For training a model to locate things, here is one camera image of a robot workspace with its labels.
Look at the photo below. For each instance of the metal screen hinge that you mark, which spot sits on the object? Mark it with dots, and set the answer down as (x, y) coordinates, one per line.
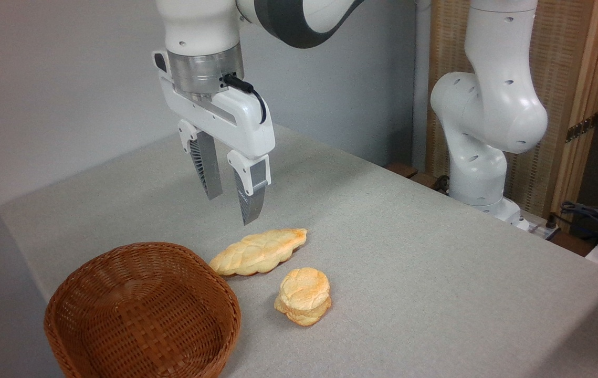
(581, 128)

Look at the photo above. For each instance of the wooden rattan folding screen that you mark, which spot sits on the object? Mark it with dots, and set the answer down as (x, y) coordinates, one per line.
(558, 63)

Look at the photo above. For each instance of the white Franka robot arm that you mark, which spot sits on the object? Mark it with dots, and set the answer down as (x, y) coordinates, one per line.
(488, 105)

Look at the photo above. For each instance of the long braided bread loaf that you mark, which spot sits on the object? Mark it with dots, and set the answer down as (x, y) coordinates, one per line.
(258, 252)

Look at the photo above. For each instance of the round stacked bread bun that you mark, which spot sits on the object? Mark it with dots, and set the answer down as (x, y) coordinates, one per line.
(304, 296)

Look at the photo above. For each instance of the brown woven wicker basket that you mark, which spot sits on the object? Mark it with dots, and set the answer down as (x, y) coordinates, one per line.
(141, 315)

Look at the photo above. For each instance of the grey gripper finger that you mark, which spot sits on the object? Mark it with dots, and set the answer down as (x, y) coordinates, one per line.
(250, 197)
(209, 168)

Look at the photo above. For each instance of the grey tablecloth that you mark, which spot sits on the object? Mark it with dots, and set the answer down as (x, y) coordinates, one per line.
(409, 273)

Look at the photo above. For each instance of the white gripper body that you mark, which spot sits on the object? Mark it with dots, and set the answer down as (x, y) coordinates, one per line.
(235, 118)

